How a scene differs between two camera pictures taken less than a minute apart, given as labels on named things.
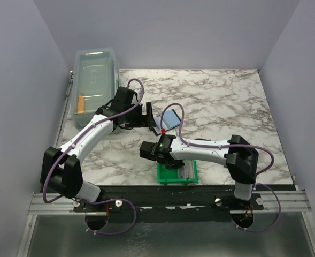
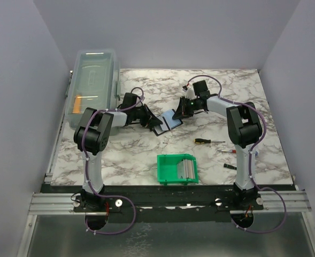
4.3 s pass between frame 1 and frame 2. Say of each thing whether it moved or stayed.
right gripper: moved
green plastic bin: stayed
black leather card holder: stayed
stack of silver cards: stayed
